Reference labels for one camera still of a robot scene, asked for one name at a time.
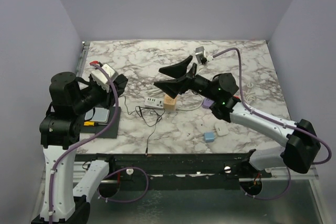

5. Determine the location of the beige cube socket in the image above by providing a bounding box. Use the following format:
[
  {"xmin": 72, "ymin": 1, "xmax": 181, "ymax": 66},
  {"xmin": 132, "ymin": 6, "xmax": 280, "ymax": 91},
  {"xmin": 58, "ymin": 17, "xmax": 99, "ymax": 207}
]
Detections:
[{"xmin": 163, "ymin": 94, "xmax": 177, "ymax": 111}]

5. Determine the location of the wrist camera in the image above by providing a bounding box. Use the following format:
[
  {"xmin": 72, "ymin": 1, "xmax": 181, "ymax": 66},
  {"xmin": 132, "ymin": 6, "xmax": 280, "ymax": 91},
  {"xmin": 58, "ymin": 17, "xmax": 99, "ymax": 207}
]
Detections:
[
  {"xmin": 195, "ymin": 46, "xmax": 214, "ymax": 65},
  {"xmin": 90, "ymin": 63, "xmax": 119, "ymax": 93}
]

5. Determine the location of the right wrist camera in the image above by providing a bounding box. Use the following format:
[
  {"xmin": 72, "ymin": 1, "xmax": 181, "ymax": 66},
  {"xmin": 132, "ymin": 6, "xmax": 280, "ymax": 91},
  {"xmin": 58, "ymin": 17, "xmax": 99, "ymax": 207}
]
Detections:
[{"xmin": 195, "ymin": 46, "xmax": 214, "ymax": 65}]

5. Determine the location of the aluminium frame rail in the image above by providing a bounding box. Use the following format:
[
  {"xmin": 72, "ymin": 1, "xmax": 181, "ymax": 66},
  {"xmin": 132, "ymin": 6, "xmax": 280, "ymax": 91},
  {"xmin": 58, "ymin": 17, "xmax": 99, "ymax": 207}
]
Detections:
[{"xmin": 40, "ymin": 157, "xmax": 320, "ymax": 184}]

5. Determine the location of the grey plastic box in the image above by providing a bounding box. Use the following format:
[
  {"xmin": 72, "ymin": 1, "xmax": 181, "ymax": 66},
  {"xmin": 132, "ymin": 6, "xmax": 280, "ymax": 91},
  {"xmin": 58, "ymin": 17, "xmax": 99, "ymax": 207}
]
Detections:
[{"xmin": 85, "ymin": 108, "xmax": 110, "ymax": 123}]

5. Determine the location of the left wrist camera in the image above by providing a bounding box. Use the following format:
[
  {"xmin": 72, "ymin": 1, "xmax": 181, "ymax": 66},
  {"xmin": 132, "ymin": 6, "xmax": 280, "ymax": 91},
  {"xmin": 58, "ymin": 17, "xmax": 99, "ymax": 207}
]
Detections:
[{"xmin": 90, "ymin": 63, "xmax": 119, "ymax": 93}]

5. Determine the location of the black mat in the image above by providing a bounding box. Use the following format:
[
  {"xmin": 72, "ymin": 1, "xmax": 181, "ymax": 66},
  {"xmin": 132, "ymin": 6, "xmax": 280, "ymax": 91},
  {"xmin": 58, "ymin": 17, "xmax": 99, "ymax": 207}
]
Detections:
[{"xmin": 80, "ymin": 107, "xmax": 122, "ymax": 139}]

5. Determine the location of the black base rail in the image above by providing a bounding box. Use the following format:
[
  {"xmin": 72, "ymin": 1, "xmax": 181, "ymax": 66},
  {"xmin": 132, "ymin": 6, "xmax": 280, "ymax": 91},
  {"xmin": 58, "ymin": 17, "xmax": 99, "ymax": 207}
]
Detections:
[{"xmin": 75, "ymin": 153, "xmax": 259, "ymax": 191}]

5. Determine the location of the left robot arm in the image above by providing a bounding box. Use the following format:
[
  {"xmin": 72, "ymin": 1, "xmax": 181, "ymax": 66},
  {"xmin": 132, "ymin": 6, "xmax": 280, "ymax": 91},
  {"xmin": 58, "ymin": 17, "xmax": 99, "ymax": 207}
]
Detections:
[{"xmin": 32, "ymin": 70, "xmax": 128, "ymax": 223}]

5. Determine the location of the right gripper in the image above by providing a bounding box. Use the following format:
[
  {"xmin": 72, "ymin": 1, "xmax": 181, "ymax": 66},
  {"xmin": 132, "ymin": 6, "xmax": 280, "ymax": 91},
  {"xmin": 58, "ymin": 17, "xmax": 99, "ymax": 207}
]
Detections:
[{"xmin": 154, "ymin": 56, "xmax": 218, "ymax": 102}]

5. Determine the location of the yellow screwdriver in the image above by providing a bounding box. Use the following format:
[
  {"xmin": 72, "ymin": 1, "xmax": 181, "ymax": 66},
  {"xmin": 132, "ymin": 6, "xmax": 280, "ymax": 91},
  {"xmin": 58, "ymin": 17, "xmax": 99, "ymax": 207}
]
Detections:
[{"xmin": 83, "ymin": 121, "xmax": 107, "ymax": 126}]

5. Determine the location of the black power adapter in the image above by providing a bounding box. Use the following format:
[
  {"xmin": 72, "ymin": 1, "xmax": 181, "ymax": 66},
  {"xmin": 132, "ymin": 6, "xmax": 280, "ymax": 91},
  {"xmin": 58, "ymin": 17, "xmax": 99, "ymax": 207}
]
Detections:
[{"xmin": 120, "ymin": 95, "xmax": 166, "ymax": 156}]

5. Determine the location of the purple power strip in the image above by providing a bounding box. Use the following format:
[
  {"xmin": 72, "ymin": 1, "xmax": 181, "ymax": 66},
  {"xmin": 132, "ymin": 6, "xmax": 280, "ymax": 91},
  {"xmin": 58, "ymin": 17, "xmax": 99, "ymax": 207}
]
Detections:
[{"xmin": 202, "ymin": 82, "xmax": 257, "ymax": 110}]

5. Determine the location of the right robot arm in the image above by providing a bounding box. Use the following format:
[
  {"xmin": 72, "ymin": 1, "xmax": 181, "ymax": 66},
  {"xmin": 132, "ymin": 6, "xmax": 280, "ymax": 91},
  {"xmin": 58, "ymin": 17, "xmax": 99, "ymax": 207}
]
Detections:
[{"xmin": 154, "ymin": 56, "xmax": 321, "ymax": 177}]

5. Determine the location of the white plug adapter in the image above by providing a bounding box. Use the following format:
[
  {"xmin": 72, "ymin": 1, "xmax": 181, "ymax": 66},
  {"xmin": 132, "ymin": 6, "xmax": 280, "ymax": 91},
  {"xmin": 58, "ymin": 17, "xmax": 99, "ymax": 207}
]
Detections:
[{"xmin": 214, "ymin": 123, "xmax": 228, "ymax": 136}]

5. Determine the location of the blue cube plug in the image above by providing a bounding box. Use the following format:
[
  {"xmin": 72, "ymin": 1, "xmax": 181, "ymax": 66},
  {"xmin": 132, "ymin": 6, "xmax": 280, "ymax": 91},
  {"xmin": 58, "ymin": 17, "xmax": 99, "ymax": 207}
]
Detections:
[{"xmin": 204, "ymin": 132, "xmax": 215, "ymax": 143}]

